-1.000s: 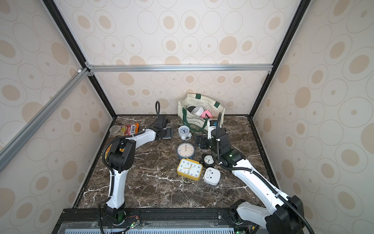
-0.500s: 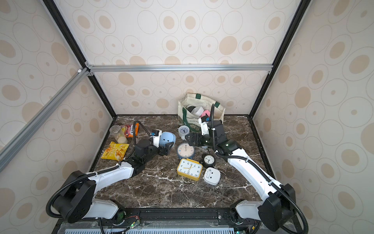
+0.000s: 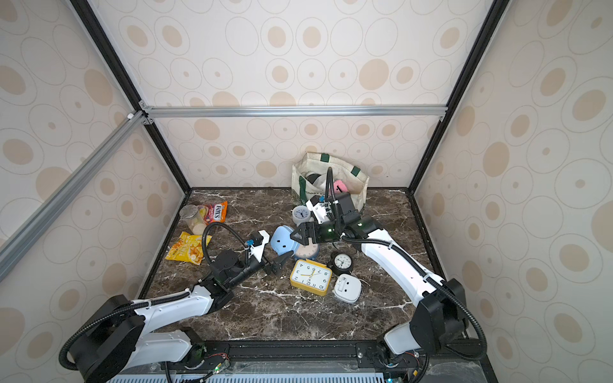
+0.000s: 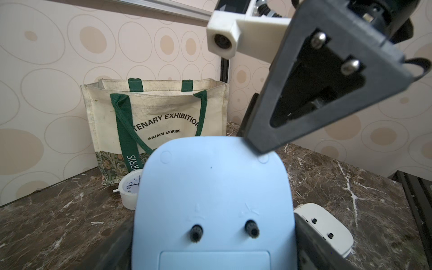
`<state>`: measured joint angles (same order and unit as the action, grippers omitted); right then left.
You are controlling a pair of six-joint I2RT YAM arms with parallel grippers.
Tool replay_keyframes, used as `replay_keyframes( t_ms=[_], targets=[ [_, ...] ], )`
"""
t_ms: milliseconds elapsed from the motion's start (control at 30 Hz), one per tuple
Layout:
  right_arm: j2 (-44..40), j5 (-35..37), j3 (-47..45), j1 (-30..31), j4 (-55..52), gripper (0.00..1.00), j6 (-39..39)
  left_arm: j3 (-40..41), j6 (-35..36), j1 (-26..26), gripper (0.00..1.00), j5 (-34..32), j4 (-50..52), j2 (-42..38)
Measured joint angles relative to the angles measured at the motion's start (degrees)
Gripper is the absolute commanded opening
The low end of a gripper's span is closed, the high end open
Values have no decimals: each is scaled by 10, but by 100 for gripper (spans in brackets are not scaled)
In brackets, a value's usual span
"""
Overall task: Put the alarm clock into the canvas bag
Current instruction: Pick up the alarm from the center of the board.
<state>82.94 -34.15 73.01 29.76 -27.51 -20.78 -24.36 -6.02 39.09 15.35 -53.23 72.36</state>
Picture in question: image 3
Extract black-backed white twin-bell clock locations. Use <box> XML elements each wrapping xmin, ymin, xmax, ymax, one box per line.
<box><xmin>306</xmin><ymin>173</ymin><xmax>327</xmax><ymax>188</ymax></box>

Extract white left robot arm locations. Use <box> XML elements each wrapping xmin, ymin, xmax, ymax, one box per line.
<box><xmin>58</xmin><ymin>226</ymin><xmax>299</xmax><ymax>382</ymax></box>

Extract blue round clock beige face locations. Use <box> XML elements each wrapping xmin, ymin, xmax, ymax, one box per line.
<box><xmin>293</xmin><ymin>244</ymin><xmax>319</xmax><ymax>260</ymax></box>

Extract canvas tote bag green handles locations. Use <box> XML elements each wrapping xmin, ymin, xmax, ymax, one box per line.
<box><xmin>291</xmin><ymin>153</ymin><xmax>370</xmax><ymax>211</ymax></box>

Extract black vertical frame post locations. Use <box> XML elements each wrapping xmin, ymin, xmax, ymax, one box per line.
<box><xmin>70</xmin><ymin>0</ymin><xmax>192</xmax><ymax>195</ymax></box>

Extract black right frame post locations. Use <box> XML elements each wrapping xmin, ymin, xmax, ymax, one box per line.
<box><xmin>407</xmin><ymin>0</ymin><xmax>510</xmax><ymax>196</ymax></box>

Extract yellow chips snack bag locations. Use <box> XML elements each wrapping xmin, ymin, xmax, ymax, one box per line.
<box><xmin>165</xmin><ymin>231</ymin><xmax>204</xmax><ymax>265</ymax></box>

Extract aluminium horizontal back rail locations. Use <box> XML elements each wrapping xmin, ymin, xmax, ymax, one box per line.
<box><xmin>145</xmin><ymin>105</ymin><xmax>448</xmax><ymax>118</ymax></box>

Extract small black round clock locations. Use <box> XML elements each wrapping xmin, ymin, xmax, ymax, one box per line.
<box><xmin>327</xmin><ymin>252</ymin><xmax>354</xmax><ymax>276</ymax></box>

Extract light blue square clock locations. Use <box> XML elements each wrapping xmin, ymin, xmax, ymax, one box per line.
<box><xmin>270</xmin><ymin>225</ymin><xmax>300</xmax><ymax>256</ymax></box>

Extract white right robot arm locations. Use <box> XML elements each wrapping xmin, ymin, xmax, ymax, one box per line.
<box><xmin>291</xmin><ymin>193</ymin><xmax>487</xmax><ymax>361</ymax></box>

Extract white square clock face-down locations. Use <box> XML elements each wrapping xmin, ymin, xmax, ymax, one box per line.
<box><xmin>333</xmin><ymin>274</ymin><xmax>362</xmax><ymax>304</ymax></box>

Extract orange Fox's candy bag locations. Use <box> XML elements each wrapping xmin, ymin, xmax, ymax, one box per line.
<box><xmin>201</xmin><ymin>201</ymin><xmax>228</xmax><ymax>225</ymax></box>

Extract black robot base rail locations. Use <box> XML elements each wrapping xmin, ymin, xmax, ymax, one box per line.
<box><xmin>95</xmin><ymin>338</ymin><xmax>489</xmax><ymax>383</ymax></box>

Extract yellow rectangular alarm clock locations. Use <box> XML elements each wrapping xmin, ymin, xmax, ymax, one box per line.
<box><xmin>290</xmin><ymin>259</ymin><xmax>332</xmax><ymax>296</ymax></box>

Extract aluminium left side rail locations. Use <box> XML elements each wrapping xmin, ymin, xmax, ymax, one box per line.
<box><xmin>1</xmin><ymin>111</ymin><xmax>145</xmax><ymax>279</ymax></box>

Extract pink twin-bell alarm clock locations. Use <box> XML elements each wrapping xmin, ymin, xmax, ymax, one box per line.
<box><xmin>333</xmin><ymin>180</ymin><xmax>349</xmax><ymax>193</ymax></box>

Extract small white round clock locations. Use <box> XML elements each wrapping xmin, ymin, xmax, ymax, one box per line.
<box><xmin>291</xmin><ymin>205</ymin><xmax>313</xmax><ymax>226</ymax></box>

